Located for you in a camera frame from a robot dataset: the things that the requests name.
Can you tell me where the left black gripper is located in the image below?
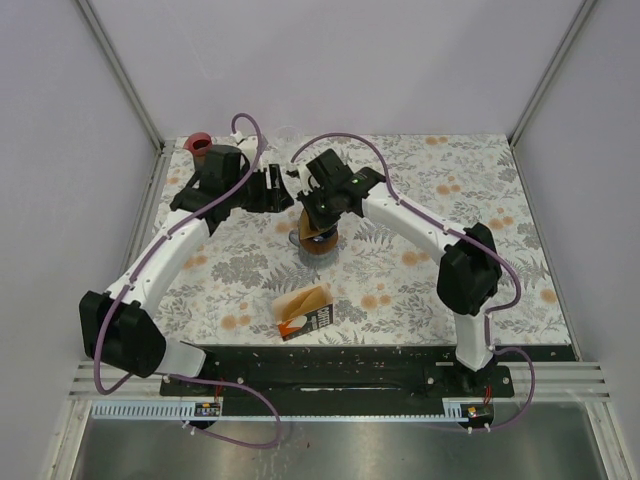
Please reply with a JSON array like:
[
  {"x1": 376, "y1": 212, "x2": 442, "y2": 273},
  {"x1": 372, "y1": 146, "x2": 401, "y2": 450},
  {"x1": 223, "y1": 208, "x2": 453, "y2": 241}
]
[{"x1": 227, "y1": 164, "x2": 294, "y2": 214}]

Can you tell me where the brown paper coffee filter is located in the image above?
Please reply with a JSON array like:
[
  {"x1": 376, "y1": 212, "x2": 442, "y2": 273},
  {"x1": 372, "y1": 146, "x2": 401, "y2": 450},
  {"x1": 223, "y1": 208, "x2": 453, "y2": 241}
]
[{"x1": 298, "y1": 209, "x2": 324, "y2": 240}]

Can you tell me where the brown wooden ring holder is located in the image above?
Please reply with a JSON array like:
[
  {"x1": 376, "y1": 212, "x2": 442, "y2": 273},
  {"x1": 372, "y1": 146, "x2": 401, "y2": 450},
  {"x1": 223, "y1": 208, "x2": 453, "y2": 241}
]
[{"x1": 300, "y1": 233, "x2": 339, "y2": 256}]

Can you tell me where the clear glass carafe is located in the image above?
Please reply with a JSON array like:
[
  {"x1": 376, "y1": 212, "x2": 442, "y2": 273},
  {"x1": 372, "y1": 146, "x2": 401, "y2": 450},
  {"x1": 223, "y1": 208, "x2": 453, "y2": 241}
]
[{"x1": 289, "y1": 230, "x2": 340, "y2": 269}]

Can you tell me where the orange coffee filter box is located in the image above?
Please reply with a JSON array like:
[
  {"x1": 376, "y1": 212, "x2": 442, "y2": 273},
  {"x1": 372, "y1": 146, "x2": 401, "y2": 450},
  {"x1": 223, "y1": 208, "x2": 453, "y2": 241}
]
[{"x1": 271, "y1": 283, "x2": 334, "y2": 342}]

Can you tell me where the blue cone dripper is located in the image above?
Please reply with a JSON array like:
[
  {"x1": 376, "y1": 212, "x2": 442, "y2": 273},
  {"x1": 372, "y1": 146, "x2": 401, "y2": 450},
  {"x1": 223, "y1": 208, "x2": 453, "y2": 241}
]
[{"x1": 319, "y1": 225, "x2": 337, "y2": 241}]

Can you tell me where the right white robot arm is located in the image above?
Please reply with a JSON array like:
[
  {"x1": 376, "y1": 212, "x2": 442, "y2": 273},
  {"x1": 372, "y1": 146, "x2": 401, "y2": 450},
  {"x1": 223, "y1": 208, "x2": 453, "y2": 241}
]
[{"x1": 293, "y1": 149, "x2": 501, "y2": 396}]

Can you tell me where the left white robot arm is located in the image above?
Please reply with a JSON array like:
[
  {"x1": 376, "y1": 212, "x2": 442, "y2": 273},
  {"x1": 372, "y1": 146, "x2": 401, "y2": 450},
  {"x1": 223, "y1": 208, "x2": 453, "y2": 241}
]
[{"x1": 79, "y1": 145, "x2": 294, "y2": 395}]

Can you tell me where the red topped dark flask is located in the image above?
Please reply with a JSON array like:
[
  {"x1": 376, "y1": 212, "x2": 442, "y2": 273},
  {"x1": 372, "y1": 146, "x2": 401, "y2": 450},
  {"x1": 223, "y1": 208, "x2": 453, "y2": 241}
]
[{"x1": 183, "y1": 132, "x2": 212, "y2": 171}]

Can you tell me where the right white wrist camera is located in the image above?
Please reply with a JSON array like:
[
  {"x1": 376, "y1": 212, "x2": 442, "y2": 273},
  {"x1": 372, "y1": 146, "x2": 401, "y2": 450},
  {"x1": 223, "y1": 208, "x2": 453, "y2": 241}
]
[{"x1": 285, "y1": 165, "x2": 307, "y2": 189}]

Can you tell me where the aluminium frame rail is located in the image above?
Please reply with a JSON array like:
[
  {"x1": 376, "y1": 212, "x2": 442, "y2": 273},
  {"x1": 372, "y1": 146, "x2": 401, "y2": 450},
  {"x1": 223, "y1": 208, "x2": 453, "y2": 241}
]
[{"x1": 74, "y1": 0, "x2": 166, "y2": 154}]

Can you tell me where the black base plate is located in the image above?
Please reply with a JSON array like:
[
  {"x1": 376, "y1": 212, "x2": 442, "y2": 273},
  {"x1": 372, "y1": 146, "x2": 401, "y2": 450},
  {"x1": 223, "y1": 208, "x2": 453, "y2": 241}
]
[{"x1": 99, "y1": 343, "x2": 516, "y2": 431}]

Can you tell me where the white slotted cable duct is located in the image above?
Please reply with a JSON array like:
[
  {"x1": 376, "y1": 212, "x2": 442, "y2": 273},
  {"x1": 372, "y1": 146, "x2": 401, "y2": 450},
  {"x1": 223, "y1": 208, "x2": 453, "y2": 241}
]
[{"x1": 90, "y1": 397, "x2": 469, "y2": 425}]

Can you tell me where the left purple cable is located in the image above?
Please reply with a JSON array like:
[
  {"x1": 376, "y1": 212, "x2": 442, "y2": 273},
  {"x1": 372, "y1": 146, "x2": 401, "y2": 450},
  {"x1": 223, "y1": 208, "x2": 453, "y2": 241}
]
[{"x1": 93, "y1": 113, "x2": 284, "y2": 449}]

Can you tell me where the purple cable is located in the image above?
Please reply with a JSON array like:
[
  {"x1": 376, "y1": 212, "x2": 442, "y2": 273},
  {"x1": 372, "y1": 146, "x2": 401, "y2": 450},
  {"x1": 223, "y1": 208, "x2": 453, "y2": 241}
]
[
  {"x1": 93, "y1": 113, "x2": 284, "y2": 449},
  {"x1": 290, "y1": 131, "x2": 538, "y2": 434}
]

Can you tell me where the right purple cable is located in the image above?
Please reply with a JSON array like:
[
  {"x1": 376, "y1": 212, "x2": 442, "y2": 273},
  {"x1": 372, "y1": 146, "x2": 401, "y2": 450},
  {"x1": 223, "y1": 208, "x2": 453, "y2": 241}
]
[{"x1": 290, "y1": 131, "x2": 538, "y2": 434}]

